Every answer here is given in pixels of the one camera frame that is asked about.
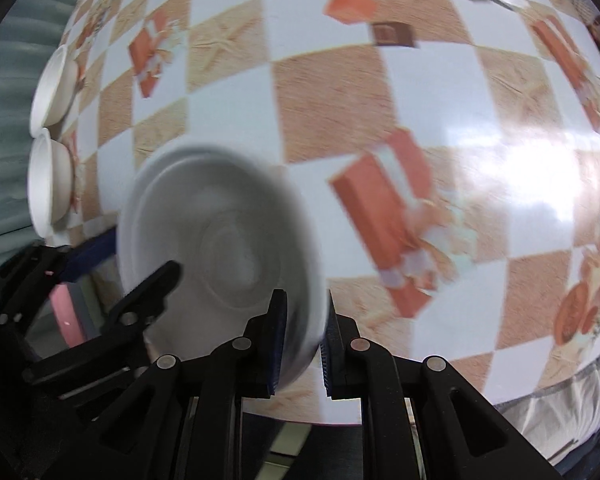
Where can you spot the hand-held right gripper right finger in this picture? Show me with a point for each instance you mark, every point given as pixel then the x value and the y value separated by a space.
pixel 327 355

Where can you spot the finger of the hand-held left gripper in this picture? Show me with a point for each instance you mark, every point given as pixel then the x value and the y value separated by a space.
pixel 92 255
pixel 150 292

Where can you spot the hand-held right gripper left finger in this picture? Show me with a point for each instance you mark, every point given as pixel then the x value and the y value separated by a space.
pixel 279 340

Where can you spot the large white bowl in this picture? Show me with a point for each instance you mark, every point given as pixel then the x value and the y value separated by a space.
pixel 205 220

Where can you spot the pink plastic object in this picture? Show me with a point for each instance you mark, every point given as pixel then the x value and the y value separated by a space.
pixel 67 315

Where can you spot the small white bowl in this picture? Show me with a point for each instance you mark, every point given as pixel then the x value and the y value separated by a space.
pixel 50 180
pixel 55 90

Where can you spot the green pleated curtain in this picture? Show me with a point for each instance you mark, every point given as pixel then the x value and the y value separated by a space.
pixel 10 110

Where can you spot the checkered printed tablecloth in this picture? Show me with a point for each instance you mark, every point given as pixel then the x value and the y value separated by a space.
pixel 330 85

